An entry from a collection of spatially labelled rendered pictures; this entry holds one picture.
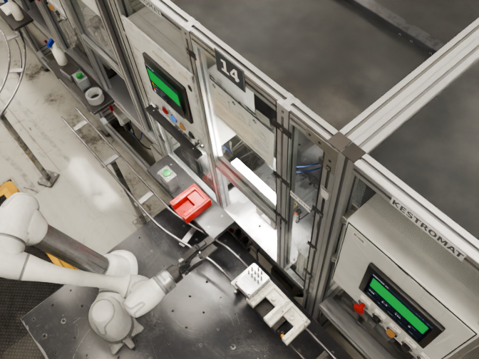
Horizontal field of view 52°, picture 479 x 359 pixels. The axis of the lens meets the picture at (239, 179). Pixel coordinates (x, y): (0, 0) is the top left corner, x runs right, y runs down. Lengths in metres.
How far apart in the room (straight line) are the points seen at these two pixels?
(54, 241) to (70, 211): 1.60
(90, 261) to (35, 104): 2.39
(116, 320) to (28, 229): 0.58
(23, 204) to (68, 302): 0.79
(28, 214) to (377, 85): 1.33
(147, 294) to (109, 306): 0.31
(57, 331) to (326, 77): 1.82
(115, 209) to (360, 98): 2.52
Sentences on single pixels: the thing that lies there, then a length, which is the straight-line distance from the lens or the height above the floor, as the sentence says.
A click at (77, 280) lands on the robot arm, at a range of 2.01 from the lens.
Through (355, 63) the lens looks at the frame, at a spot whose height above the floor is 2.01.
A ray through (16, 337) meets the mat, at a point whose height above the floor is 0.01.
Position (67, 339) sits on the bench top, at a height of 0.68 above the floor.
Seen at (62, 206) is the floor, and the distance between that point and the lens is 3.74.
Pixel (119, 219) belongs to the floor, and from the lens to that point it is 3.54.
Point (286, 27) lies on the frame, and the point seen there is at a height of 2.01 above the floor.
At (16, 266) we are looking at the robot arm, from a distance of 1.95.
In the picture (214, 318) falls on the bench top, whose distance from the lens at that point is 2.44.
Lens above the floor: 3.02
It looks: 59 degrees down
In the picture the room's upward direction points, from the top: 7 degrees counter-clockwise
